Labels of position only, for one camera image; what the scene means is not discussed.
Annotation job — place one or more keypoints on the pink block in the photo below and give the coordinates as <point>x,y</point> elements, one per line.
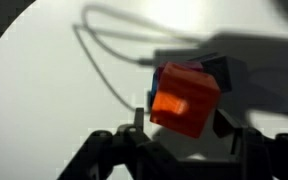
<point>188,64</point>

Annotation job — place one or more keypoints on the white round table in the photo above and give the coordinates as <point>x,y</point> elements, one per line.
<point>70,67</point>

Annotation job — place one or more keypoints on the orange block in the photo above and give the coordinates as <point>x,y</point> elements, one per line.
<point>184,100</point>

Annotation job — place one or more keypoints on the grey block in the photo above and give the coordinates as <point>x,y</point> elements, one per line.
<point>229,73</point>

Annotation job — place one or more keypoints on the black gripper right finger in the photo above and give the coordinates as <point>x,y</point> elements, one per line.
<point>258,156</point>

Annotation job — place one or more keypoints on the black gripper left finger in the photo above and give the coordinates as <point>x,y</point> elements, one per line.
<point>102,151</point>

